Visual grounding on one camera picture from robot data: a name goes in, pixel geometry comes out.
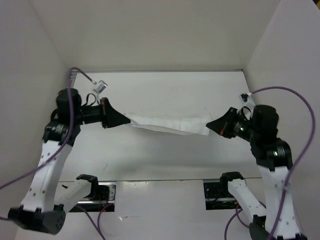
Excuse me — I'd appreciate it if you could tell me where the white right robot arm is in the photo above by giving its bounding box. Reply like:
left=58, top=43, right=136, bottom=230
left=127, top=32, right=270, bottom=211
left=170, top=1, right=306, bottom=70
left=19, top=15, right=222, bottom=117
left=206, top=105, right=307, bottom=240

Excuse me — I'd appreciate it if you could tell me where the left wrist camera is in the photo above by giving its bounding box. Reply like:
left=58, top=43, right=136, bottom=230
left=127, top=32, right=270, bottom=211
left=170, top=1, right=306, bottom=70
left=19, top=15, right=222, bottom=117
left=92, top=80, right=108, bottom=95

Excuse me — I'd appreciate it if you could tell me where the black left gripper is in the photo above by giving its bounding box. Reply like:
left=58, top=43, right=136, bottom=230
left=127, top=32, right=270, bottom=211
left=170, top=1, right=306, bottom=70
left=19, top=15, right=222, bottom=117
left=73, top=97, right=130, bottom=129

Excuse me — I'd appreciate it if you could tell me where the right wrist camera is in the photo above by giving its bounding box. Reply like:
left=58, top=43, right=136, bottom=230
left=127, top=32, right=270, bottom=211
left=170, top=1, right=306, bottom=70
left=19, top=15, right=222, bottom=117
left=239, top=92, right=255, bottom=111

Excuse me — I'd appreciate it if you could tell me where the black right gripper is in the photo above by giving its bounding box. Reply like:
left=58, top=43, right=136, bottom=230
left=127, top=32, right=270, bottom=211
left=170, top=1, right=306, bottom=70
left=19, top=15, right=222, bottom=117
left=206, top=106, right=260, bottom=143

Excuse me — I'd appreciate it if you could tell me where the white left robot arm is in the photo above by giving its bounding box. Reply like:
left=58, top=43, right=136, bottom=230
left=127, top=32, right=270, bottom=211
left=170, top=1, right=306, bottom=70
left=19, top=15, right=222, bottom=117
left=7, top=88, right=131, bottom=235

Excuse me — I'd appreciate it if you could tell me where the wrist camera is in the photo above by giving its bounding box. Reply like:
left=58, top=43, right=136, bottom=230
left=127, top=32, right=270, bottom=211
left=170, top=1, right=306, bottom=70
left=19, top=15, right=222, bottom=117
left=239, top=92, right=255, bottom=111
left=92, top=80, right=108, bottom=95

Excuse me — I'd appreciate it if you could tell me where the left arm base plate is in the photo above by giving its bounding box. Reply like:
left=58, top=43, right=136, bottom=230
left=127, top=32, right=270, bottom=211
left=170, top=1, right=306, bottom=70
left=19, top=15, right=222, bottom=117
left=69, top=181, right=117, bottom=213

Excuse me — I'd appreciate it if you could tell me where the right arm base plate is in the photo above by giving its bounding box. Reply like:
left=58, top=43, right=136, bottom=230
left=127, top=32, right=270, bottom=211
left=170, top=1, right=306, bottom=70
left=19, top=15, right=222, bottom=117
left=203, top=179, right=239, bottom=211

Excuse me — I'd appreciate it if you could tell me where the white pleated skirt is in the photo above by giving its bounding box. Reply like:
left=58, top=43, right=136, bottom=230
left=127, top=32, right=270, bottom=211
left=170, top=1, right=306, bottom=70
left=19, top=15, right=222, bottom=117
left=125, top=113, right=212, bottom=136

